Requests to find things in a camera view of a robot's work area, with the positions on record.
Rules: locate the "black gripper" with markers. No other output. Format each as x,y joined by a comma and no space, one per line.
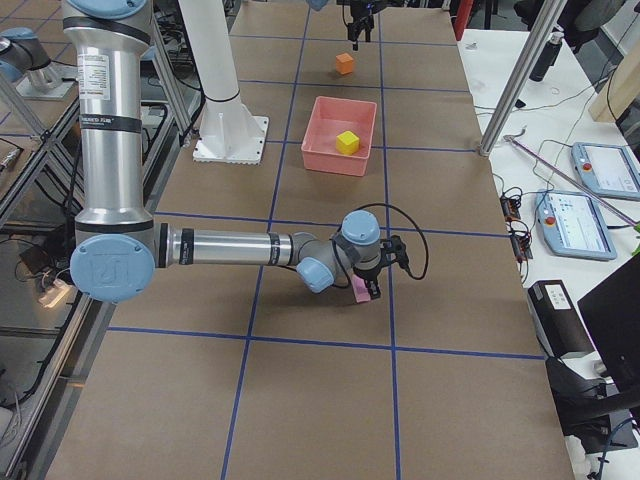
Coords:
369,273
358,18

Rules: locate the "pink foam block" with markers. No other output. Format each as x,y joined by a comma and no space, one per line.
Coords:
360,289

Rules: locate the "orange foam block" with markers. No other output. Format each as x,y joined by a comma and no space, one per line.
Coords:
344,64

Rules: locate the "yellow foam block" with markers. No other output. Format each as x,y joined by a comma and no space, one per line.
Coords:
347,143

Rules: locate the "pink plastic bin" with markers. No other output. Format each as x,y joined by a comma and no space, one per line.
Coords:
330,116

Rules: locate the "black water bottle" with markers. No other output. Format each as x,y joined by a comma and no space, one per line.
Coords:
547,57

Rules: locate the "black box device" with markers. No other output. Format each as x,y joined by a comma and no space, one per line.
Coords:
557,323

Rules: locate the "near teach pendant tablet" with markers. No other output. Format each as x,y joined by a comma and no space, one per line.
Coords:
573,226

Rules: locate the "teach pendant tablet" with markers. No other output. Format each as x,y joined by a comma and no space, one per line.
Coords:
607,170
573,226

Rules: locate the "black monitor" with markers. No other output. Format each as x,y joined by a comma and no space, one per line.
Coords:
610,312

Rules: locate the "far teach pendant tablet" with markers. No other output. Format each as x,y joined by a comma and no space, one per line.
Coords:
607,170

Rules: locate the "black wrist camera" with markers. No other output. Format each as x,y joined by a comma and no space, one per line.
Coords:
393,251

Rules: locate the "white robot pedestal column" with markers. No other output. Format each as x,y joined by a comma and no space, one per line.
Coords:
228,132

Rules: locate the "aluminium frame post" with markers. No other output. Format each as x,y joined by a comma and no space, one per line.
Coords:
532,48

